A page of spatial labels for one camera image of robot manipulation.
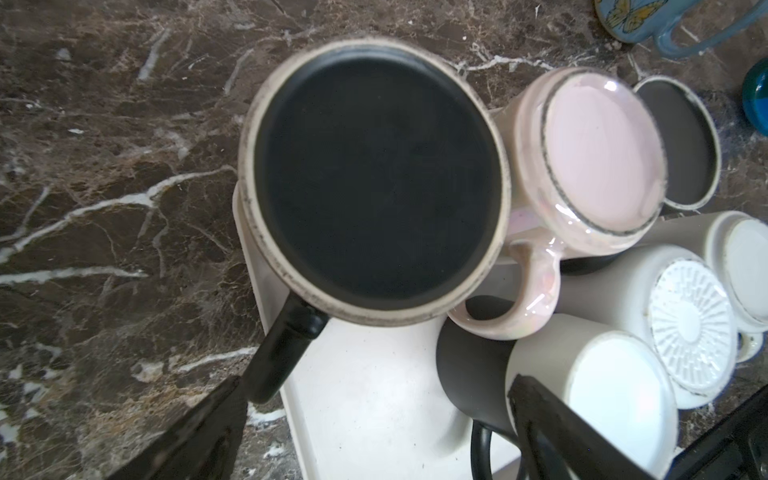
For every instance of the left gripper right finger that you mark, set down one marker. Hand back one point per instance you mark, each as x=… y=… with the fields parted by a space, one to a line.
x=558 y=444

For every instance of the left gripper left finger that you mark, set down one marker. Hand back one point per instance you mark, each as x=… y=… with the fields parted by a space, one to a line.
x=202 y=444

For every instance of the black white mug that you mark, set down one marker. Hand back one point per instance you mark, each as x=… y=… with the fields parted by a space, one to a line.
x=611 y=379

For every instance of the black skull mug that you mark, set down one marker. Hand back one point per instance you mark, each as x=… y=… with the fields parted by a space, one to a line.
x=375 y=185

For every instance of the blue butterfly mug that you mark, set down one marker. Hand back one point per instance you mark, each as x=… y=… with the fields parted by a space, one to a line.
x=632 y=22

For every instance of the white ribbed-base mug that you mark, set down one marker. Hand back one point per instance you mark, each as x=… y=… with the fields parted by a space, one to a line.
x=672 y=300

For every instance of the plain white mug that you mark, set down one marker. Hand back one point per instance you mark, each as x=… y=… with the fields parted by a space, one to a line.
x=734 y=245

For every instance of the pink iridescent mug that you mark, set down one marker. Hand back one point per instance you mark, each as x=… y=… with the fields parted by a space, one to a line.
x=589 y=177

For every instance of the small black mug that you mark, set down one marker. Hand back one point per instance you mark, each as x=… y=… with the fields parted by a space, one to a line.
x=691 y=143

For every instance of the beige rectangular tray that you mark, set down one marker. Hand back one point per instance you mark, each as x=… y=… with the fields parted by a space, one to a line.
x=366 y=403

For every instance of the blue white plastic bottle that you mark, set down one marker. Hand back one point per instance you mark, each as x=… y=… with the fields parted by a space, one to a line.
x=754 y=96

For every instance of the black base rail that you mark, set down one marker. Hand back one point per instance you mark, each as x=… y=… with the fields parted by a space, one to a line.
x=735 y=448

